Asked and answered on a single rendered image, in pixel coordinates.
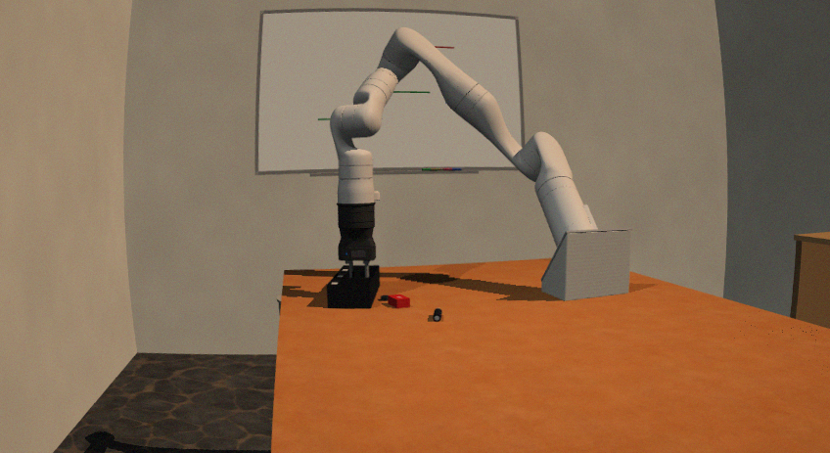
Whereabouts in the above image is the red 9v battery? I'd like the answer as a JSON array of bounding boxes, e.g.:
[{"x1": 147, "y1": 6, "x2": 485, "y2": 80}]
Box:
[{"x1": 388, "y1": 294, "x2": 410, "y2": 308}]

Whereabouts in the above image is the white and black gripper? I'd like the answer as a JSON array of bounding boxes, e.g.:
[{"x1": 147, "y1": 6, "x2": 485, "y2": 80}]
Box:
[{"x1": 337, "y1": 178, "x2": 380, "y2": 278}]

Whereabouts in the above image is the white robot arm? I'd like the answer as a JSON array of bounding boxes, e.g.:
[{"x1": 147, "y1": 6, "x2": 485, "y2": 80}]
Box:
[{"x1": 330, "y1": 27, "x2": 598, "y2": 247}]

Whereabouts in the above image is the black rack of bins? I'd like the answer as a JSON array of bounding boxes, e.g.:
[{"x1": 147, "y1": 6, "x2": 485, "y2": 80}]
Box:
[{"x1": 327, "y1": 265, "x2": 380, "y2": 309}]

